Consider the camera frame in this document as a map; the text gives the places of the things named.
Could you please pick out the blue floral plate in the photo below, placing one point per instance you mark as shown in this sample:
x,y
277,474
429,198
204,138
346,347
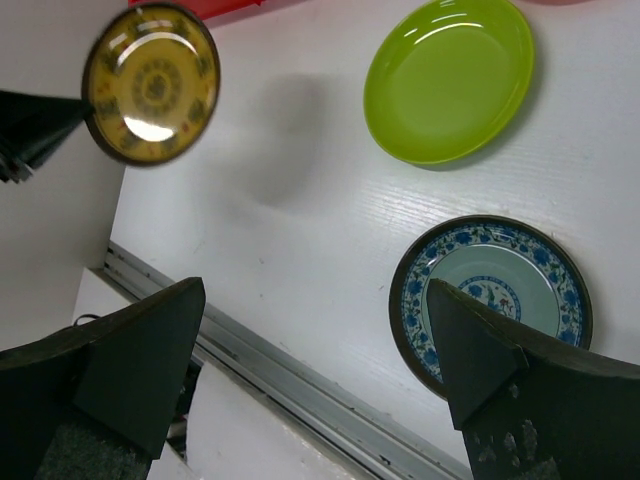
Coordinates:
x,y
507,265

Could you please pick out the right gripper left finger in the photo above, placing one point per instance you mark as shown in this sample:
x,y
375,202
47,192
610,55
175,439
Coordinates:
x,y
95,401

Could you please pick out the red plastic bin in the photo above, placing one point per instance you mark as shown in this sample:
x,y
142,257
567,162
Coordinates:
x,y
210,10

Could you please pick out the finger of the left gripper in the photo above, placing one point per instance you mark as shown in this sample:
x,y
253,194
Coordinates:
x,y
33,127

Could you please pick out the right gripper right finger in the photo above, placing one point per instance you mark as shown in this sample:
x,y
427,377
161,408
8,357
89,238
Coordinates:
x,y
530,406

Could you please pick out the lime green plate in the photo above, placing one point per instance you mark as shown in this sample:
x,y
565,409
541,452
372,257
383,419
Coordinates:
x,y
448,79

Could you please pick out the aluminium front rail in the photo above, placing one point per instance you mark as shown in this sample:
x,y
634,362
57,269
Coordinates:
x,y
315,339

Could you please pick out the orange plate near bin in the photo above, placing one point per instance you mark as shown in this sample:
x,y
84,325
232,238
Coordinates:
x,y
557,2

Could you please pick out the yellow patterned plate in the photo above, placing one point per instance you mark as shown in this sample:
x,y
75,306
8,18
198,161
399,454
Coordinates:
x,y
153,78

